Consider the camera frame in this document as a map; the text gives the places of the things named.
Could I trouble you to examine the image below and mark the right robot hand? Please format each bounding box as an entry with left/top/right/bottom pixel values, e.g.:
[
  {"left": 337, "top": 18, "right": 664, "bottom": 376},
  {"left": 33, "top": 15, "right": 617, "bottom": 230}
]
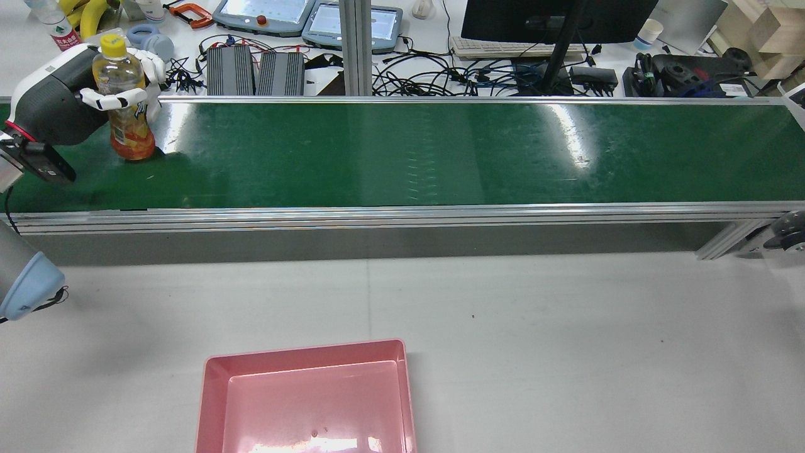
[{"left": 763, "top": 210, "right": 805, "bottom": 252}]

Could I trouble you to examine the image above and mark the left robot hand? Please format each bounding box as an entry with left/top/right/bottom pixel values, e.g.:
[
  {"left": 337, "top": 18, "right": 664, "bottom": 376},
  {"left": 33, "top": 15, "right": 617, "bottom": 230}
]
[{"left": 9, "top": 44, "right": 167, "bottom": 147}]

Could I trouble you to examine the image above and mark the orange juice bottle yellow cap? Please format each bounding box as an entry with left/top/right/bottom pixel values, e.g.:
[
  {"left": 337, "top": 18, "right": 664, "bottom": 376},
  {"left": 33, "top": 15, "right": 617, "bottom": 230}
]
[{"left": 92, "top": 35, "right": 156, "bottom": 161}]

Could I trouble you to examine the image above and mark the pink plastic basket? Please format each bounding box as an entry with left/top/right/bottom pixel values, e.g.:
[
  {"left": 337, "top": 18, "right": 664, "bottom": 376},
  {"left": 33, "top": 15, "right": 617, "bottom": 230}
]
[{"left": 195, "top": 338, "right": 418, "bottom": 453}]

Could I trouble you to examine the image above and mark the water bottle red label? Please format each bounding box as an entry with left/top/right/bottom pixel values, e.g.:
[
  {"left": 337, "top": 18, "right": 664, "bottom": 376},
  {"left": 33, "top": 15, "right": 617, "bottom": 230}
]
[{"left": 25, "top": 0, "right": 82, "bottom": 52}]

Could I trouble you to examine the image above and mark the yellow banana bunch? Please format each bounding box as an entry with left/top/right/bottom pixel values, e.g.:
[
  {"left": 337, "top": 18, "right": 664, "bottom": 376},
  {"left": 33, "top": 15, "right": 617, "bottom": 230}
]
[{"left": 60, "top": 0, "right": 121, "bottom": 40}]

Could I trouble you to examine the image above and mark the light blue tape roll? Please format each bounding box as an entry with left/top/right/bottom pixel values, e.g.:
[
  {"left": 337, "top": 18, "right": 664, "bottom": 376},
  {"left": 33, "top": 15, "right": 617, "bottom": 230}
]
[{"left": 126, "top": 23, "right": 162, "bottom": 50}]

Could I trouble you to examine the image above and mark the grey blue tape roll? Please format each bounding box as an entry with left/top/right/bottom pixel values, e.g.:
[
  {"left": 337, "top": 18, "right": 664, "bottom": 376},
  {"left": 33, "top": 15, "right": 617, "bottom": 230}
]
[{"left": 143, "top": 33, "right": 176, "bottom": 62}]

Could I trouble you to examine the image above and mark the white jar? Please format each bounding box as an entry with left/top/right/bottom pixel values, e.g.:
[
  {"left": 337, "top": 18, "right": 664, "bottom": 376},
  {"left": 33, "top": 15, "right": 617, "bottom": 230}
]
[{"left": 134, "top": 0, "right": 167, "bottom": 23}]

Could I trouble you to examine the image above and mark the orange clamp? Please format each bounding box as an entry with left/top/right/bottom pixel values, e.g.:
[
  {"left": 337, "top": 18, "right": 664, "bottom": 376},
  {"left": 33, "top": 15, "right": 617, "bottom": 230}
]
[{"left": 162, "top": 2, "right": 215, "bottom": 30}]

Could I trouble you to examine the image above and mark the grey ribbed power supply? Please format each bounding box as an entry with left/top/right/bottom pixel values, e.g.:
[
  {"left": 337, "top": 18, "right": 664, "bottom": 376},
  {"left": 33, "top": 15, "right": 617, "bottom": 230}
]
[
  {"left": 257, "top": 50, "right": 306, "bottom": 96},
  {"left": 206, "top": 45, "right": 256, "bottom": 96}
]

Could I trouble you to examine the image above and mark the Universal Robots teach pendant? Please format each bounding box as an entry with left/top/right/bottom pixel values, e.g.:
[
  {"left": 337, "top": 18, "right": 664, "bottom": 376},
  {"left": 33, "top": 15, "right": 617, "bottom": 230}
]
[
  {"left": 301, "top": 2, "right": 404, "bottom": 55},
  {"left": 212, "top": 0, "right": 316, "bottom": 37}
]

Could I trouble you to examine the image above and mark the silver laptop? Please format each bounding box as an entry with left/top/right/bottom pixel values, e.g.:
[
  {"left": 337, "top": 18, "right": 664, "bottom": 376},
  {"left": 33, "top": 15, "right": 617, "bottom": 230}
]
[{"left": 648, "top": 0, "right": 728, "bottom": 56}]

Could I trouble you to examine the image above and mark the white blue paper cup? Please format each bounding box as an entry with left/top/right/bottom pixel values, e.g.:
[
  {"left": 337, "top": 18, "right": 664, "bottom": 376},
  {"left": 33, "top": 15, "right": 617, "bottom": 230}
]
[{"left": 633, "top": 18, "right": 665, "bottom": 51}]

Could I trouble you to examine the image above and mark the small black docking hub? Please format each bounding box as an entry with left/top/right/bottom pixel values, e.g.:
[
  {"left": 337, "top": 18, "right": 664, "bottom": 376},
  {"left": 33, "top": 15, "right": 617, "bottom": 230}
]
[{"left": 569, "top": 65, "right": 620, "bottom": 90}]

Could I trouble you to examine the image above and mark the black monitor stand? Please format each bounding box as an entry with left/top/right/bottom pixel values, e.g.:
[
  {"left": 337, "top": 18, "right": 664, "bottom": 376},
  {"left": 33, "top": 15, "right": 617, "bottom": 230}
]
[{"left": 519, "top": 0, "right": 592, "bottom": 96}]

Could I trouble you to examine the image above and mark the green conveyor belt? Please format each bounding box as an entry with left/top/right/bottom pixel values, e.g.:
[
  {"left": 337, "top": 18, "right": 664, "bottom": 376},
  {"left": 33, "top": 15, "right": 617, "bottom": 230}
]
[{"left": 0, "top": 94, "right": 805, "bottom": 260}]

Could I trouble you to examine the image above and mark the white keyboard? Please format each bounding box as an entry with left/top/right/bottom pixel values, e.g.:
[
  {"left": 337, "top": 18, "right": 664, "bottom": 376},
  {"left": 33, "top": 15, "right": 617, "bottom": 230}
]
[{"left": 450, "top": 36, "right": 595, "bottom": 62}]

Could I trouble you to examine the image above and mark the black Huawei monitor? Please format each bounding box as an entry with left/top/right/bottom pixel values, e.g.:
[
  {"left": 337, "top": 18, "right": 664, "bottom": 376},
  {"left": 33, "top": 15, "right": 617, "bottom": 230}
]
[{"left": 461, "top": 0, "right": 659, "bottom": 45}]

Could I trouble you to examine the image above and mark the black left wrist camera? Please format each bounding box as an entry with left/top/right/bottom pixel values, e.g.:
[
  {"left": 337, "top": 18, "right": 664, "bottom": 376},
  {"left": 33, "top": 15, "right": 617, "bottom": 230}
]
[{"left": 0, "top": 136, "right": 77, "bottom": 184}]

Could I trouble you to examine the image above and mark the black metal mount flange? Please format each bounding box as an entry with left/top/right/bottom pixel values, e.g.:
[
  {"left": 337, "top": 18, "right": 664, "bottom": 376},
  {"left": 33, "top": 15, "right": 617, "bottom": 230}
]
[{"left": 651, "top": 53, "right": 753, "bottom": 96}]

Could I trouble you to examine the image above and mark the thin red cable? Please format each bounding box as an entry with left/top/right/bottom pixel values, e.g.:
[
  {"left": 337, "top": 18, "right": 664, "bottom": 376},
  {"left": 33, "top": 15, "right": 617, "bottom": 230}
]
[{"left": 206, "top": 36, "right": 310, "bottom": 55}]

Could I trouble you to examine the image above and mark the black power brick with cable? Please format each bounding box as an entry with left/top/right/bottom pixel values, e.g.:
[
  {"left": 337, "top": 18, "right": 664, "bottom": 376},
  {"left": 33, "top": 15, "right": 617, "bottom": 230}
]
[{"left": 623, "top": 52, "right": 656, "bottom": 96}]

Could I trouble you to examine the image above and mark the aluminium frame post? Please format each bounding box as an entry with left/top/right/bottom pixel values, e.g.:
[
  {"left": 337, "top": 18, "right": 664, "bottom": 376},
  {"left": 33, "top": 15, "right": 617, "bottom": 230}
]
[{"left": 338, "top": 0, "right": 373, "bottom": 96}]

